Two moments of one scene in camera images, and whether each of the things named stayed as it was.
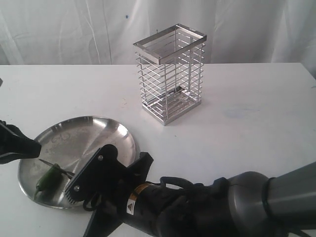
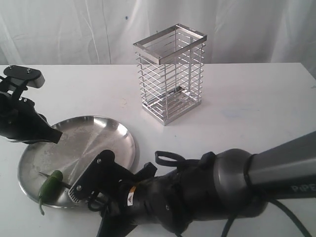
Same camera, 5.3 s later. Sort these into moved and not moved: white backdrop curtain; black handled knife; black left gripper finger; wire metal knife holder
Moved: black handled knife; black left gripper finger
Not moved: wire metal knife holder; white backdrop curtain
